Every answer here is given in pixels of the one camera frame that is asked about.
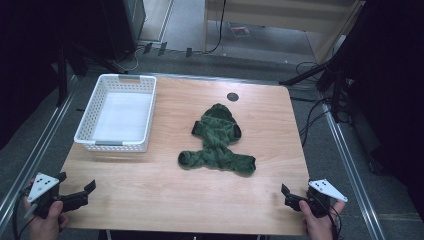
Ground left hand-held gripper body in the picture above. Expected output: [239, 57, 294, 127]
[22, 172, 90, 220]

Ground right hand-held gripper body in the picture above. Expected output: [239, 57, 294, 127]
[284, 178, 349, 219]

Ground green knitted garment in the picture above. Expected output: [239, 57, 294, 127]
[177, 102, 257, 177]

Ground person's right hand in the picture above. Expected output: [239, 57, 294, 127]
[298, 198, 346, 240]

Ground person's left hand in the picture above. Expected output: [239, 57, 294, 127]
[22, 199, 70, 240]

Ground white perforated plastic basket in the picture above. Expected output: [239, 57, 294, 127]
[73, 73, 158, 154]

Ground black tripod stand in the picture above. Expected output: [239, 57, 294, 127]
[55, 41, 129, 108]

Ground black angled metal stand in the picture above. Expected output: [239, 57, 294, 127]
[279, 49, 354, 125]

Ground red booklet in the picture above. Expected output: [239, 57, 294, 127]
[229, 25, 252, 38]

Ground dark cabinet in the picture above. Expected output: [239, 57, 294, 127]
[99, 0, 148, 62]

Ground light wooden bench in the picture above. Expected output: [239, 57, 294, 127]
[202, 0, 366, 65]

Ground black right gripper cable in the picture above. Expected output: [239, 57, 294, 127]
[328, 205, 343, 240]

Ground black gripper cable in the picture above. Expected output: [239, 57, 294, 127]
[11, 188, 38, 240]
[328, 205, 343, 240]

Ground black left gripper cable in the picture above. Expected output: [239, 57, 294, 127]
[11, 188, 38, 240]

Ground metal floor rail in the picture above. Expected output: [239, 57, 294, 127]
[319, 99, 388, 240]
[0, 75, 80, 232]

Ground black floor cables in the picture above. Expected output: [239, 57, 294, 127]
[290, 61, 351, 148]

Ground white floor cable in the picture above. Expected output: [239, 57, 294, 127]
[111, 45, 140, 73]

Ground black hanging cable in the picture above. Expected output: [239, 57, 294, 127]
[202, 0, 228, 55]

